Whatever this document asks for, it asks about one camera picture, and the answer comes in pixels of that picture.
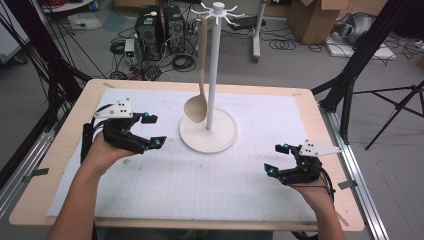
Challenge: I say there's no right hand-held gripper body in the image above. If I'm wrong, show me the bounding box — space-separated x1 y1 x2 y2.
277 138 344 186

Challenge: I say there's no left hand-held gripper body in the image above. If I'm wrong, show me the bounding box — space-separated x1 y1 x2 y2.
94 97 152 155

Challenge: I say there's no wooden spoon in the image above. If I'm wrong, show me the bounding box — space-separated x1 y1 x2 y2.
183 14 210 124

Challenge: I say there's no white hook rack stand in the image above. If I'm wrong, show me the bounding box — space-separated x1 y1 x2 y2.
179 1 246 155

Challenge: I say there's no person's right hand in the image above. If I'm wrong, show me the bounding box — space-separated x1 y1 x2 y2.
289 178 335 212

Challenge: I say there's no person's left hand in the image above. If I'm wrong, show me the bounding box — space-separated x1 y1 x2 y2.
80 131 138 178

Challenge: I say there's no grey metal clamp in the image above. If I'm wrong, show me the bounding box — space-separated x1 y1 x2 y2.
21 167 50 183
337 179 359 191

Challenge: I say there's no white grid mat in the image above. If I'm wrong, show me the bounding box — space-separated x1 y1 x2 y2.
46 87 318 223

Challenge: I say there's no small white power box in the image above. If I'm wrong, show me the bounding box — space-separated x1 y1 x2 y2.
123 38 136 58

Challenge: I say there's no black computer tower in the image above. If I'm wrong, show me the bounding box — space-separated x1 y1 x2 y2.
162 4 186 55
134 4 165 63

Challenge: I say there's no black tripod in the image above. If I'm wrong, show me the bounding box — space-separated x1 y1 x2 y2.
352 79 424 151

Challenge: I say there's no white stand leg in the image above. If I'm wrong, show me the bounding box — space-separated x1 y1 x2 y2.
251 0 268 64

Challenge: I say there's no white foam board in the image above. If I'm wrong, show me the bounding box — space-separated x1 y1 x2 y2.
324 32 398 62

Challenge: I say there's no cardboard box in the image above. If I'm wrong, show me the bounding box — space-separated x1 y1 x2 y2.
287 0 389 46

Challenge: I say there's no grey rounded device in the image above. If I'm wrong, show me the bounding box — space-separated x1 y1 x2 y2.
333 11 377 46

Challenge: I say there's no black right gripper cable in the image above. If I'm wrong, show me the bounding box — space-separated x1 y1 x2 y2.
318 166 337 205

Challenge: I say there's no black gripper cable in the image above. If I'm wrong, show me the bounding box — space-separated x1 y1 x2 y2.
80 103 114 165
318 166 337 205

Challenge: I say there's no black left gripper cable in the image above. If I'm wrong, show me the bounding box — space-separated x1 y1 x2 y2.
80 103 114 165

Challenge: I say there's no aluminium rail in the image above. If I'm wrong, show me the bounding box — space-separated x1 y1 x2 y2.
0 128 57 218
320 105 390 240

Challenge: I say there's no black coiled cable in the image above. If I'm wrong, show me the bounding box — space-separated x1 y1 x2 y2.
268 38 297 52
171 53 197 73

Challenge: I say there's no black metal frame post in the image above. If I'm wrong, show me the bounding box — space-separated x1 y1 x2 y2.
311 0 415 145
0 0 93 132

